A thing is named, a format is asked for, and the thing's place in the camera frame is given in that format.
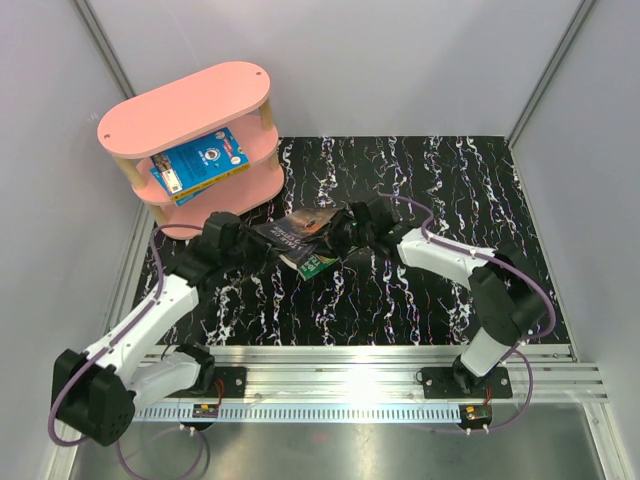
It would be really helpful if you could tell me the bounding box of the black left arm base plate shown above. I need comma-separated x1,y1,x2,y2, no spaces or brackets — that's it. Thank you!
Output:
210,366,248,399

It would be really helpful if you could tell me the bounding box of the left small circuit board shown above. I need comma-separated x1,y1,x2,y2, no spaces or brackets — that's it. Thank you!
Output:
192,404,219,418

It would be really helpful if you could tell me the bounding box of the right small circuit board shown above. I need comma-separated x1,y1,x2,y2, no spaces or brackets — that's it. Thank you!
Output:
461,405,493,422

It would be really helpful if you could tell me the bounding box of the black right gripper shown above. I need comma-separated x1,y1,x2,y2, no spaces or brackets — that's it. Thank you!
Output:
302,208,373,261

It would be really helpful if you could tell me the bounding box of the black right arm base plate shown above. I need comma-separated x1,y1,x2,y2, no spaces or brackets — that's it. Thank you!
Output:
416,367,513,400

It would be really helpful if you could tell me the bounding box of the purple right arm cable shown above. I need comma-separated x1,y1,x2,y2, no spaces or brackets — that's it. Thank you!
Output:
379,193,557,434

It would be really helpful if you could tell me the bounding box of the green bottom book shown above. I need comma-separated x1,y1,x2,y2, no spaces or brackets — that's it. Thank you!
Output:
289,244,357,280

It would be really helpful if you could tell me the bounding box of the blue back-cover book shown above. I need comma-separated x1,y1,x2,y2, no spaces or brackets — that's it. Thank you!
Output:
151,127,250,187

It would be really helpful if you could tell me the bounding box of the blue 26-storey treehouse book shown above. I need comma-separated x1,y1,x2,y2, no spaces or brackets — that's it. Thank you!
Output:
150,167,214,206

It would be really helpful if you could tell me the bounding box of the dark Tale of Two Cities book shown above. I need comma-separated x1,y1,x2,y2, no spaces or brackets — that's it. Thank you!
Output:
253,208,339,270

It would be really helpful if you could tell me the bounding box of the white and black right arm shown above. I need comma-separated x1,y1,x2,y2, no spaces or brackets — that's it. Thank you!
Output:
315,196,556,397

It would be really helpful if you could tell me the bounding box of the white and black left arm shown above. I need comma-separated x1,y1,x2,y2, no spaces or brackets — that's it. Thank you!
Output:
47,212,278,447

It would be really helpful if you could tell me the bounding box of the aluminium mounting rail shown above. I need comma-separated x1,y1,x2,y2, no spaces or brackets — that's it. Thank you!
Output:
133,345,608,426

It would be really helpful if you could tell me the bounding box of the pink three-tier shelf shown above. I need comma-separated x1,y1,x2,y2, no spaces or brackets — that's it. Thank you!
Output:
97,61,285,240

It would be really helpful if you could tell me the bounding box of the small circuit board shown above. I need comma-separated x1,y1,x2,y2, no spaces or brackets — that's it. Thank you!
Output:
461,405,493,422
192,404,219,418

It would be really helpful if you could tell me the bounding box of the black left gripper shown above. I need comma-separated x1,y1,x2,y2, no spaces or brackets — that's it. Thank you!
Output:
221,224,291,275

